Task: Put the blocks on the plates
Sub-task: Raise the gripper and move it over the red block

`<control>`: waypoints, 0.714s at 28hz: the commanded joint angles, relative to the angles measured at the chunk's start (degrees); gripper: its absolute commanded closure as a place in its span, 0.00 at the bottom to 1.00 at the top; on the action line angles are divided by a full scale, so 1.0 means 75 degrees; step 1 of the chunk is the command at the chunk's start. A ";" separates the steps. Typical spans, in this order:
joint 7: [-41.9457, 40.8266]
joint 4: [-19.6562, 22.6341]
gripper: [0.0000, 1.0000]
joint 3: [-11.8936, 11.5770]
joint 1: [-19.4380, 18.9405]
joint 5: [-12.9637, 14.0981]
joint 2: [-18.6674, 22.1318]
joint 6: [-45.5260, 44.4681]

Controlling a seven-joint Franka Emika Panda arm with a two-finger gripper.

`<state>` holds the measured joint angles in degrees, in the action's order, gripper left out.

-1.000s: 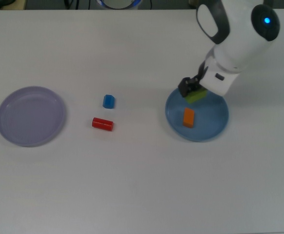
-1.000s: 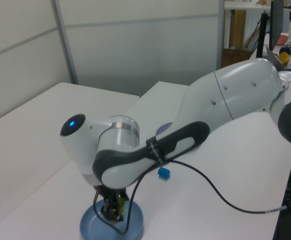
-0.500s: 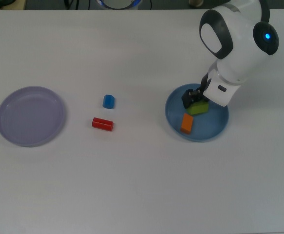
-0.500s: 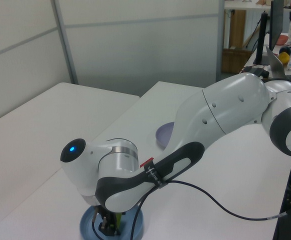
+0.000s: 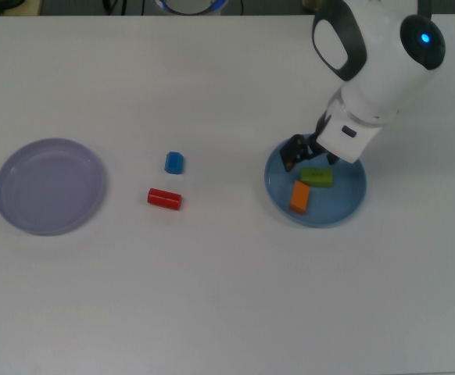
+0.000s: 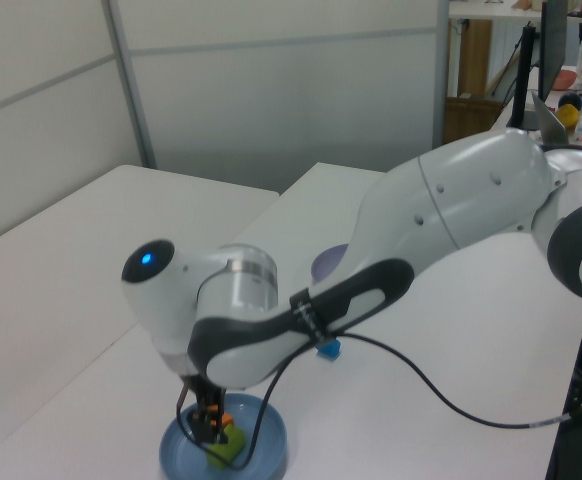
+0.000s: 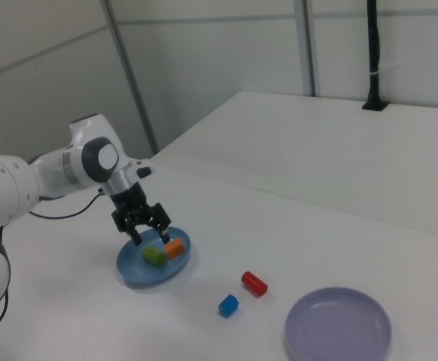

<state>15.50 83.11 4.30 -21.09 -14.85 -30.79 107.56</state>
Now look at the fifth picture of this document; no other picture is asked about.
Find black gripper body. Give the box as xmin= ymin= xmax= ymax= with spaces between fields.
xmin=309 ymin=112 xmax=332 ymax=156

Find green block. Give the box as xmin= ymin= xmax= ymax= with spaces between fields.
xmin=299 ymin=167 xmax=335 ymax=188

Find orange block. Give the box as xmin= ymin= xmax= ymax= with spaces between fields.
xmin=288 ymin=180 xmax=311 ymax=215

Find blue block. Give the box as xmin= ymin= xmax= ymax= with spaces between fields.
xmin=163 ymin=151 xmax=185 ymax=176

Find red cylinder block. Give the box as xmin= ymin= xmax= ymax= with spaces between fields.
xmin=146 ymin=187 xmax=184 ymax=211

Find blue plate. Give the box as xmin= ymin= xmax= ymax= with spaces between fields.
xmin=264 ymin=134 xmax=368 ymax=229

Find purple plate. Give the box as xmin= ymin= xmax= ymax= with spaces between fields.
xmin=0 ymin=137 xmax=106 ymax=237

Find wooden board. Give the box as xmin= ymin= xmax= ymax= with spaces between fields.
xmin=0 ymin=0 xmax=39 ymax=16

